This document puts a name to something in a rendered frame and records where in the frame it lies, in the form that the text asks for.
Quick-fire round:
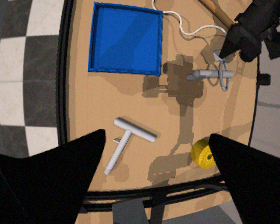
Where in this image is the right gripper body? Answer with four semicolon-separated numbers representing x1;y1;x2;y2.
226;0;280;60

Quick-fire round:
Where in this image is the grey rounded cylinder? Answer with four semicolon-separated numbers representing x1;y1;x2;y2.
193;70;234;78

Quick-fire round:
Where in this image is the grey post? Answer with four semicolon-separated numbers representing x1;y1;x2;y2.
187;74;208;81

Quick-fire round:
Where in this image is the black rubber mallet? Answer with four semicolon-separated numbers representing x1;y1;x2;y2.
199;0;253;62

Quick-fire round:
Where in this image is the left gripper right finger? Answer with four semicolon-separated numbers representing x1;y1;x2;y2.
208;133;280;224

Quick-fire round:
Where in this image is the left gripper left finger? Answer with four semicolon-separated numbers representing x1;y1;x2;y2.
0;129;106;224

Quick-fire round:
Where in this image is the blue tray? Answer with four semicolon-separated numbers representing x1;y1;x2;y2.
87;2;163;76

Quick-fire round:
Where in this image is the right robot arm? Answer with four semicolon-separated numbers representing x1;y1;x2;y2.
258;0;280;60

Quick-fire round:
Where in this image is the grey metal ring with white cord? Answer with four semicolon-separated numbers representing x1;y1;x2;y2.
152;0;230;92

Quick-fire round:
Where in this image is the yellow cylinder with center hole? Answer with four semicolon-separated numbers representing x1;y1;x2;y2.
190;139;215;169

